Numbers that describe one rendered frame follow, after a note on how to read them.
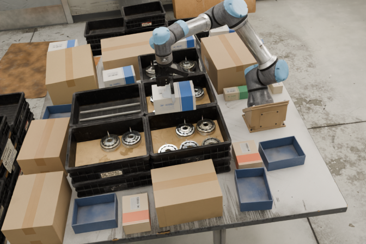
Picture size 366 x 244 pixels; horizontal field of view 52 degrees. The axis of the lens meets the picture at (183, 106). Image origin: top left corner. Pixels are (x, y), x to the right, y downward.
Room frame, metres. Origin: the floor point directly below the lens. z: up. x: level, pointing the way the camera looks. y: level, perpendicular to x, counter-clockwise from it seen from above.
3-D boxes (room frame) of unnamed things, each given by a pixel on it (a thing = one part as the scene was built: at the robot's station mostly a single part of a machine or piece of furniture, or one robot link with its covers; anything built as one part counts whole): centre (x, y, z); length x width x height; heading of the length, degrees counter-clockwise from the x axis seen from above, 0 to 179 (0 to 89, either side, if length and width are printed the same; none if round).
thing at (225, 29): (2.45, -0.35, 0.83); 0.20 x 0.12 x 0.09; 90
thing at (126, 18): (3.44, 0.30, 0.37); 0.42 x 0.34 x 0.46; 93
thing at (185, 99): (1.43, 0.04, 1.09); 0.20 x 0.12 x 0.09; 93
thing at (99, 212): (1.05, 0.46, 0.74); 0.20 x 0.15 x 0.07; 94
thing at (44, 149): (1.47, 0.76, 0.78); 0.30 x 0.22 x 0.16; 179
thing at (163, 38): (1.43, 0.06, 1.41); 0.09 x 0.08 x 0.11; 139
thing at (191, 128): (1.44, 0.00, 0.86); 0.10 x 0.10 x 0.01
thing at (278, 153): (1.32, -0.49, 0.74); 0.20 x 0.15 x 0.07; 97
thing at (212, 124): (1.45, -0.11, 0.86); 0.10 x 0.10 x 0.01
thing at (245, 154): (1.31, -0.31, 0.74); 0.16 x 0.12 x 0.07; 3
